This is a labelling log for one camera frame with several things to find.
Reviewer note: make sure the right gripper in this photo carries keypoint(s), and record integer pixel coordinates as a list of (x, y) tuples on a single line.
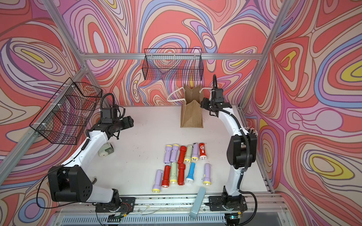
[(203, 103)]

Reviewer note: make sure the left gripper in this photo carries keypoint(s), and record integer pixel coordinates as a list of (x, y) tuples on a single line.
[(128, 122)]

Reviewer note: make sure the burlap tote bag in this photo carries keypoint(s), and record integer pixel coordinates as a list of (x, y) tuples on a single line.
[(191, 111)]

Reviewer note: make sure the red white flashlight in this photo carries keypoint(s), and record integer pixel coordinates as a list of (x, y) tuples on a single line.
[(202, 151)]

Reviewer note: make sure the purple flashlight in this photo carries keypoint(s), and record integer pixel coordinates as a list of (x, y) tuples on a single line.
[(195, 152), (175, 149), (207, 174), (157, 183), (168, 151)]

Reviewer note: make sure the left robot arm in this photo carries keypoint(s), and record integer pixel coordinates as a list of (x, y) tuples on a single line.
[(69, 182)]

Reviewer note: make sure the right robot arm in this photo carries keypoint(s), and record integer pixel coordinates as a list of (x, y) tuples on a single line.
[(241, 151)]

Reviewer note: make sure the small green white device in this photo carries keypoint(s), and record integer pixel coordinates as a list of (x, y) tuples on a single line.
[(106, 150)]

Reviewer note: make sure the red flashlight top row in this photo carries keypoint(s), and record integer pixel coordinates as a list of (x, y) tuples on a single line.
[(182, 153)]

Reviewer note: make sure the cup of pens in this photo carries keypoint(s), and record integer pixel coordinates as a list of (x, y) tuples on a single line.
[(251, 130)]

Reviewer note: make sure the green flashlight top row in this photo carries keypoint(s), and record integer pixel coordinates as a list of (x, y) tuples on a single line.
[(187, 158)]

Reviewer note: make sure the green flashlight row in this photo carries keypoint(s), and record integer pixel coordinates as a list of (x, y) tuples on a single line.
[(187, 158), (173, 173)]

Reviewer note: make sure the red flashlight bottom middle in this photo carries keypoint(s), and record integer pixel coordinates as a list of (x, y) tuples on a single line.
[(181, 174)]

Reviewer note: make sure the red flashlight bottom left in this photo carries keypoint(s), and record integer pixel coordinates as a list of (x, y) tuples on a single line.
[(165, 182)]

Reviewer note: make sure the green flashlight bottom row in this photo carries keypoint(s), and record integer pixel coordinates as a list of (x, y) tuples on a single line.
[(173, 173)]

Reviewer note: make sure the blue flashlight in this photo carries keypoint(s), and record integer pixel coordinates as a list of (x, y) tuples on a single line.
[(190, 176)]

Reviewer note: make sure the grey blue bar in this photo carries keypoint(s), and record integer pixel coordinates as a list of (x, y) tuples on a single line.
[(197, 203)]

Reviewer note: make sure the back wire basket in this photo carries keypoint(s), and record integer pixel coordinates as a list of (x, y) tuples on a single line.
[(173, 64)]

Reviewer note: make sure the wire basket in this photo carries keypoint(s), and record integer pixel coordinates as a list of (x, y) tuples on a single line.
[(173, 64), (63, 120)]

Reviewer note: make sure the left wire basket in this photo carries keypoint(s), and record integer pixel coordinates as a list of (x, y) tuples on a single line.
[(63, 120)]

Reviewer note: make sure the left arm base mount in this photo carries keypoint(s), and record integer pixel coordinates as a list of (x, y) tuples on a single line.
[(117, 205)]

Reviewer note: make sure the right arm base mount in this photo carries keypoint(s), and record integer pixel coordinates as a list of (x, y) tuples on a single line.
[(226, 202)]

